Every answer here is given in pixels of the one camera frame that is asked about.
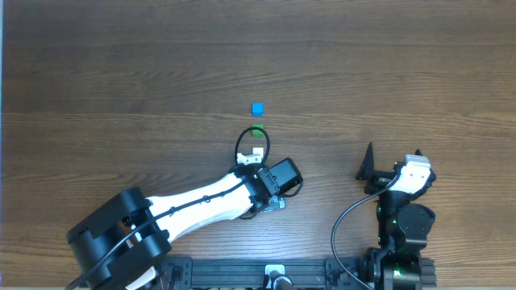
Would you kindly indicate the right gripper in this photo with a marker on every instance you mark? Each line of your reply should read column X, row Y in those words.
column 377, row 182

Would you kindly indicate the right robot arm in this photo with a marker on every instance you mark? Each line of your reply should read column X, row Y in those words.
column 411, row 223

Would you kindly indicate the white cube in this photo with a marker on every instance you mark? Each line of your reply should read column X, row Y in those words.
column 258, row 151

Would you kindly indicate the green cube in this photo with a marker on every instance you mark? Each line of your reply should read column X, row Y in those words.
column 257, row 132

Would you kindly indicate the blue cube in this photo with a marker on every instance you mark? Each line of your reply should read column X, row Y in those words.
column 257, row 109

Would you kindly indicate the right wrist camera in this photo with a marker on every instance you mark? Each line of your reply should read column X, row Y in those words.
column 412, row 175

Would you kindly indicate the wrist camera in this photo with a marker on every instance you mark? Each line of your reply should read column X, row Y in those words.
column 248, row 158
column 412, row 175

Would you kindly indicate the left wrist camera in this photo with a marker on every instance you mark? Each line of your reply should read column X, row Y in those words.
column 248, row 158

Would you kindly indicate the mounting rail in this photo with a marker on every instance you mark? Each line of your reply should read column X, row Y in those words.
column 242, row 272

